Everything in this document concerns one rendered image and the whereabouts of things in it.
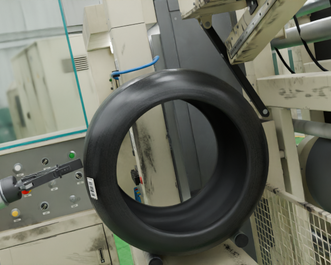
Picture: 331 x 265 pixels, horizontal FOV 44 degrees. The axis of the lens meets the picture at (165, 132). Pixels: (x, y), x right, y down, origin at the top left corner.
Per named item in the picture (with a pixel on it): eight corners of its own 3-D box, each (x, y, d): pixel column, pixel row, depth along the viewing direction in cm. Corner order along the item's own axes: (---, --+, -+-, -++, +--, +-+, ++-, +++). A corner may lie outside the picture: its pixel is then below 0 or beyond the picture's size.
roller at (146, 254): (133, 223, 158) (144, 222, 159) (134, 234, 158) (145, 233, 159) (148, 260, 124) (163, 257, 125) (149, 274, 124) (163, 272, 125)
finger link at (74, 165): (57, 166, 125) (57, 166, 124) (80, 158, 126) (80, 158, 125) (61, 175, 125) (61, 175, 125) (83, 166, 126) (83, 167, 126)
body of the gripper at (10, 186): (-3, 183, 118) (28, 171, 119) (2, 176, 126) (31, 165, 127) (7, 206, 119) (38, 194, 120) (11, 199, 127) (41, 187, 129)
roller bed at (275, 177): (233, 190, 181) (221, 124, 177) (264, 182, 184) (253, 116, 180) (251, 202, 162) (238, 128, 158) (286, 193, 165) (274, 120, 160)
